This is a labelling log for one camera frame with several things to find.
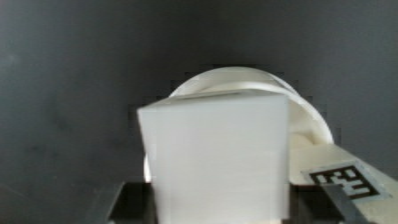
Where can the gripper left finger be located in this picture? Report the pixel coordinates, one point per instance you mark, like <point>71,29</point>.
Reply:
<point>134,209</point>

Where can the white stool leg with tag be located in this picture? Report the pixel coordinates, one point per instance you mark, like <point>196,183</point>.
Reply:
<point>326,166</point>

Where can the white round stool seat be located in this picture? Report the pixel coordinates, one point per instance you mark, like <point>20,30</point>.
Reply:
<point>226,80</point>

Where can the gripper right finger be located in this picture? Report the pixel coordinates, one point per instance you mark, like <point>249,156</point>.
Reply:
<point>320,206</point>

